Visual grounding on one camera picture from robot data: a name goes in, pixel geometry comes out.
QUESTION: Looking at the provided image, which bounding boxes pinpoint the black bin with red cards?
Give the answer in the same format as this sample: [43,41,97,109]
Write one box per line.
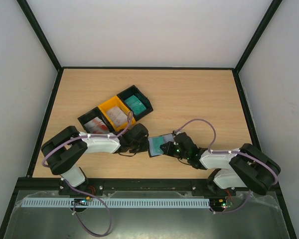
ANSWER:
[78,107,114,134]

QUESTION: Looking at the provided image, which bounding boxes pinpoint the white slotted cable duct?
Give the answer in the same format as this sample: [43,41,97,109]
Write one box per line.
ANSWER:
[21,198,210,209]

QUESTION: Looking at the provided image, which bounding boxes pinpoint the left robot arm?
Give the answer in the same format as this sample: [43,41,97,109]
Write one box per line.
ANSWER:
[41,123,149,188]

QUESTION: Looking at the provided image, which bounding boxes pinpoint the black aluminium frame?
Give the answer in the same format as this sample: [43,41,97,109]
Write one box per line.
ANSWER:
[0,0,298,239]

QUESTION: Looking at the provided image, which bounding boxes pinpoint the red patterned card stack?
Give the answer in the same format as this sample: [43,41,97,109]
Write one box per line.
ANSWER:
[85,117,109,134]

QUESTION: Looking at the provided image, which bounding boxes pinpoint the teal card stack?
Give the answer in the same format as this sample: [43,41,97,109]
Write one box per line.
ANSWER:
[125,95,146,115]

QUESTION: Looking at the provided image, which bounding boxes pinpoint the yellow card bin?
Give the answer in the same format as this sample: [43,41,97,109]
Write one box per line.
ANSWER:
[98,96,130,131]

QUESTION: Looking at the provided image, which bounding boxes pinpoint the teal credit card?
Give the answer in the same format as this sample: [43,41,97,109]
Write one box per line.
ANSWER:
[149,136,164,155]

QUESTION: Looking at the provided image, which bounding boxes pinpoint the black leather card holder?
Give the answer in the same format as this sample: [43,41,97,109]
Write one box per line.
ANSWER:
[148,133,174,157]

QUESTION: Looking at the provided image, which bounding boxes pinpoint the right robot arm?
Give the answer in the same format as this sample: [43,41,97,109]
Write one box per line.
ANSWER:
[160,132,281,195]

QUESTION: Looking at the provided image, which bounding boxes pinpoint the black bin with teal cards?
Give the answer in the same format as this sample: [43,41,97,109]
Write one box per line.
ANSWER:
[117,85,153,121]

